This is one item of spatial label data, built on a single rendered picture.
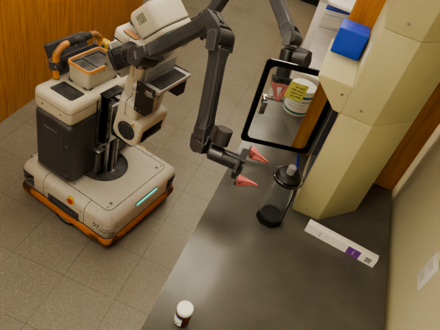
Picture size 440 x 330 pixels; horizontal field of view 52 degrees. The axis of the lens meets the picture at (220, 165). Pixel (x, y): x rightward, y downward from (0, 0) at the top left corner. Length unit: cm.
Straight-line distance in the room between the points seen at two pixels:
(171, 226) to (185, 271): 135
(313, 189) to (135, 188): 121
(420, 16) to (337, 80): 29
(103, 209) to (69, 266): 36
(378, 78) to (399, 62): 8
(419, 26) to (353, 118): 34
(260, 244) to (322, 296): 27
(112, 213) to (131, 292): 43
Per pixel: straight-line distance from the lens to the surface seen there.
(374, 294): 170
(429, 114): 193
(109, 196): 254
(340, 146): 158
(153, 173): 270
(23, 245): 269
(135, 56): 180
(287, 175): 155
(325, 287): 162
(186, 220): 286
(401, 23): 139
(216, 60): 156
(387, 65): 144
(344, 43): 163
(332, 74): 149
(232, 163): 156
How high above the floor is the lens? 215
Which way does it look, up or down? 41 degrees down
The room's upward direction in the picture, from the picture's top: 18 degrees clockwise
